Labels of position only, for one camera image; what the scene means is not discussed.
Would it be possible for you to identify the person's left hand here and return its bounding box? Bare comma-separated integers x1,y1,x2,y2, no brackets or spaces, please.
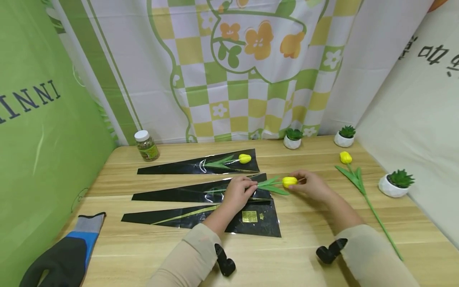
222,175,259,213

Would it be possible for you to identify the person's right hand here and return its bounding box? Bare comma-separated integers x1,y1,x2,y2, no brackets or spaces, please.
287,169,335,202

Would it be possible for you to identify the yellow artificial tulip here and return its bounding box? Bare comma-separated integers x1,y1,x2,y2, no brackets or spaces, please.
204,175,308,197
202,153,253,170
335,151,405,262

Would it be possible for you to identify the black flower sleeve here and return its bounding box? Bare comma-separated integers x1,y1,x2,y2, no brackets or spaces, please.
136,149,261,175
131,173,273,204

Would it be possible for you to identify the person's right forearm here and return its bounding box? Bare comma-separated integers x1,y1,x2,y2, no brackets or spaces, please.
324,191,421,287

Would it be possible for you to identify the person's left forearm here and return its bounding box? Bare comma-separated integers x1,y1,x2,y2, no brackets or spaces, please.
146,205,234,287

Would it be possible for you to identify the black sleeve with gold label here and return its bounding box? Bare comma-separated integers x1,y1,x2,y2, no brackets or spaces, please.
121,199,282,238

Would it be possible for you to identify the small potted green plant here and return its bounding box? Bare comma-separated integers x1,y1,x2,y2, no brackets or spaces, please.
378,169,416,199
283,128,304,150
333,125,357,148

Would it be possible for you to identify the black wrist band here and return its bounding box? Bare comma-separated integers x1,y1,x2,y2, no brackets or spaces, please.
214,243,237,277
316,238,348,265

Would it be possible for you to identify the white-lidded glass jar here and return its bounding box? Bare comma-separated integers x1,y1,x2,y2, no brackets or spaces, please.
134,130,161,162

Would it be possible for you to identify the black blue grey work glove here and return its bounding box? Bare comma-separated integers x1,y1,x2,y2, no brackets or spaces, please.
18,212,107,287

